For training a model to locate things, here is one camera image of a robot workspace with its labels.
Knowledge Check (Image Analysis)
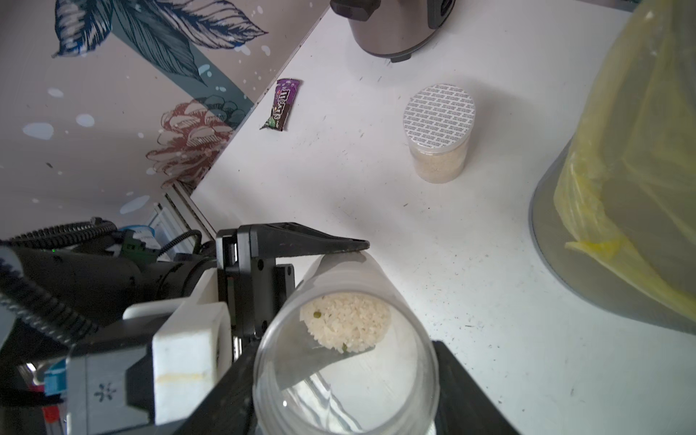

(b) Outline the mesh bin with yellow bag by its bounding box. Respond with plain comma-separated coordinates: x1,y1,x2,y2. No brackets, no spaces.
529,1,695,334

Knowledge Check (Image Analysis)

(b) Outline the silver rice cooker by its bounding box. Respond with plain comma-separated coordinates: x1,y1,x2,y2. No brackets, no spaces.
330,0,456,63

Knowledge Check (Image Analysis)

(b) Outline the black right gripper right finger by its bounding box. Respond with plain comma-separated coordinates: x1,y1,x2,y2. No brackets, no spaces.
432,341,519,435

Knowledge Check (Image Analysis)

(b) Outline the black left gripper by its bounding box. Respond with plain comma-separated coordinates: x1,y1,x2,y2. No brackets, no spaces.
216,222,370,359

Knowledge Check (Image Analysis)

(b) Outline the clear jar with sealed top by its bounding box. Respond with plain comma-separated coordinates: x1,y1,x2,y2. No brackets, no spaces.
402,83,476,184

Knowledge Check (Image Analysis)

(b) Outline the purple M&M's candy packet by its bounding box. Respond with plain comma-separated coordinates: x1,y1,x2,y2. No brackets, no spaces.
261,78,302,132

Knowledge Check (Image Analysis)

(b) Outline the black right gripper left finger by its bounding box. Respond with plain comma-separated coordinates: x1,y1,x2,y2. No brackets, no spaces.
175,342,260,434

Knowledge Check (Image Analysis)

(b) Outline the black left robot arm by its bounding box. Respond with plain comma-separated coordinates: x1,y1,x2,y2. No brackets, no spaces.
1,219,369,434

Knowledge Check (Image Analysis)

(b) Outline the small clear jar with rice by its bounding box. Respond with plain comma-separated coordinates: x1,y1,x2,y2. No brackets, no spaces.
253,252,440,434

